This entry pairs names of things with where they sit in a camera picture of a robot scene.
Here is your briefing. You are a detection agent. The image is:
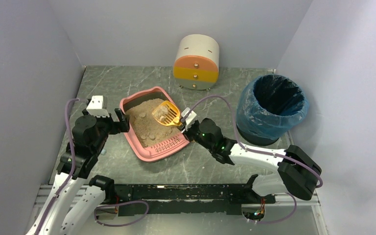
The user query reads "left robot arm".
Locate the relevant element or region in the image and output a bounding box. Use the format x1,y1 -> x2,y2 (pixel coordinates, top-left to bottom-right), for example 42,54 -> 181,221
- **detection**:
27,109 -> 130,235

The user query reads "pink cat litter box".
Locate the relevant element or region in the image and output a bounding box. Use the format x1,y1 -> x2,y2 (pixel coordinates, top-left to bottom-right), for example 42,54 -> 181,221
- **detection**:
119,86 -> 189,162

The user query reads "black bin with blue bag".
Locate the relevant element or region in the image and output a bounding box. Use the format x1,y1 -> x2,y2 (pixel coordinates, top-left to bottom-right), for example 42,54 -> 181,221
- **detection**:
235,74 -> 309,146

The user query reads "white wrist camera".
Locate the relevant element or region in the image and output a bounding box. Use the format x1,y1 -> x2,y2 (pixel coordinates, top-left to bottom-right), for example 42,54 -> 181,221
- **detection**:
181,108 -> 197,132
86,95 -> 110,118

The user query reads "yellow litter scoop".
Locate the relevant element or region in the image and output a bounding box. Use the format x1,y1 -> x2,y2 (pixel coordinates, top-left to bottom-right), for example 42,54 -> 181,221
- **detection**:
152,100 -> 182,126

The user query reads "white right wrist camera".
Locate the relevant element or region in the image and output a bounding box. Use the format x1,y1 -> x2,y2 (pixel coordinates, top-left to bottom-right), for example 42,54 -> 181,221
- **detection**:
181,108 -> 197,132

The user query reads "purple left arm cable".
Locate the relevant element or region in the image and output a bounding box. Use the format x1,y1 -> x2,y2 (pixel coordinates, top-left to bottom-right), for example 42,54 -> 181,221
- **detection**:
34,98 -> 150,235

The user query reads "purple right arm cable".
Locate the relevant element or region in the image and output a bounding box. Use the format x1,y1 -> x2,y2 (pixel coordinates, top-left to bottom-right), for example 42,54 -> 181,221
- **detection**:
183,94 -> 324,225

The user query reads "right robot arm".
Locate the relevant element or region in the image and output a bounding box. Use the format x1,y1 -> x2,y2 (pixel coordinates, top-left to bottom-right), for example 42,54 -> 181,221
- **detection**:
181,118 -> 322,201

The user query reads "beige cat litter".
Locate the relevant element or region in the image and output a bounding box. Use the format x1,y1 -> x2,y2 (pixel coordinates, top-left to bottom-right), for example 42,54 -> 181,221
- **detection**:
127,98 -> 179,147

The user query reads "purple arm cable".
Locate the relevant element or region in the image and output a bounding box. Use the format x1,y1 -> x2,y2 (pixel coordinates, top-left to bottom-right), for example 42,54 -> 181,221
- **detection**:
183,94 -> 324,225
34,98 -> 150,235

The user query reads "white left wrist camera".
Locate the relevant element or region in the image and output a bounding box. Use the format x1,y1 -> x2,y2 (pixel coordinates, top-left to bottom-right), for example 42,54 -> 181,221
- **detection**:
86,95 -> 110,118

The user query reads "round pastel drawer cabinet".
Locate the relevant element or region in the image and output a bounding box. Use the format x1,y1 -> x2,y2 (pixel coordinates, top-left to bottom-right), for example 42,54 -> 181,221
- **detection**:
173,34 -> 220,90

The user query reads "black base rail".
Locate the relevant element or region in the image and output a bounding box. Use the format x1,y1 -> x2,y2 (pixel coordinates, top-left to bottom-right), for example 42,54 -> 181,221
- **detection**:
115,184 -> 276,216

